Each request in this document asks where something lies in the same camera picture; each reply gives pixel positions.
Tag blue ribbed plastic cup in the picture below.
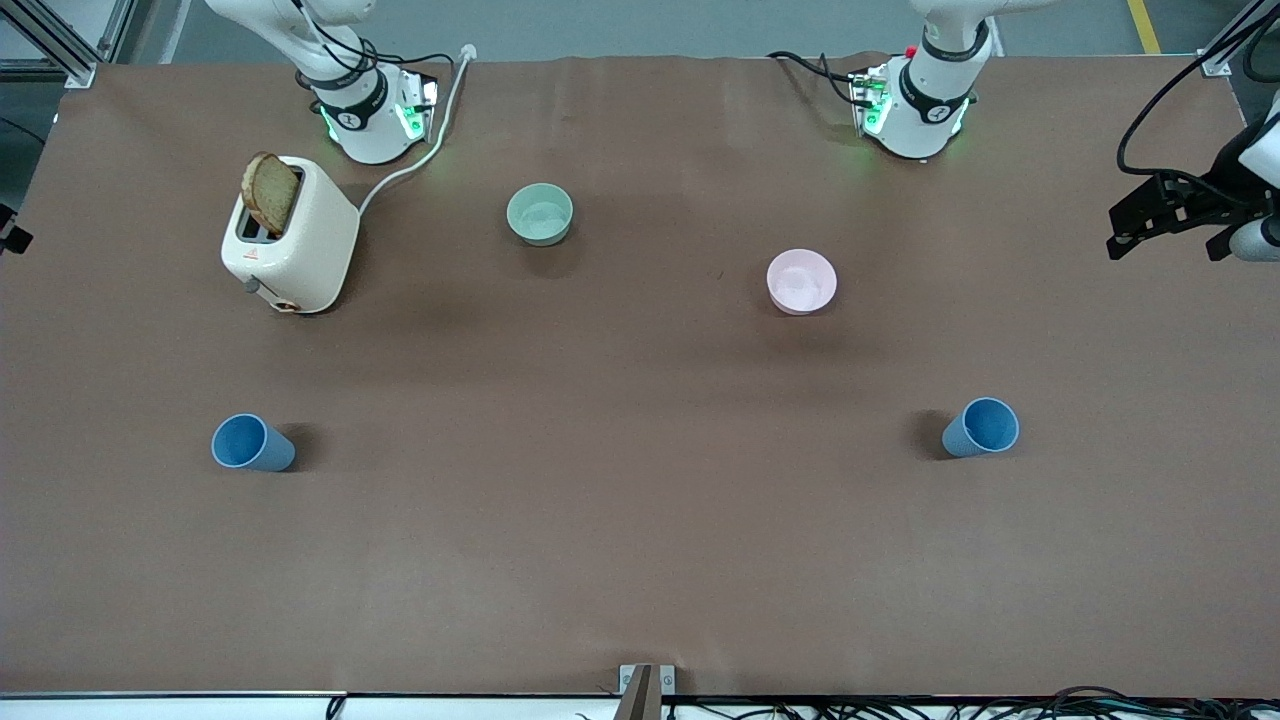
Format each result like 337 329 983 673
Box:
211 413 297 473
941 397 1021 460

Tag brown toast bread slice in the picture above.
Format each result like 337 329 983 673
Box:
241 151 301 237

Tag cream white toaster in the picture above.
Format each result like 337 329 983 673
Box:
220 155 361 316

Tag pale pink bowl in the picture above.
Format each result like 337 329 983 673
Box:
766 249 839 316

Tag mint green bowl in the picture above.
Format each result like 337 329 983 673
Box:
505 182 576 247

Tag brown table cover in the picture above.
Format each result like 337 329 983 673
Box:
0 55 1280 699

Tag aluminium frame profile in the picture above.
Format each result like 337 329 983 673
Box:
0 0 138 89
1200 0 1280 79

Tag black left arm base cable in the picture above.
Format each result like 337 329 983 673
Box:
767 50 866 107

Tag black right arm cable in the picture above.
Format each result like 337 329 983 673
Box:
288 0 456 96

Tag white toaster power cable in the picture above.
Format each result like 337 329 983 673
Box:
357 44 477 217

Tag black cable bundle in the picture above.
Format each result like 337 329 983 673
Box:
575 685 1280 720

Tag grey metal table bracket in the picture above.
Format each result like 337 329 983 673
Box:
618 664 677 720

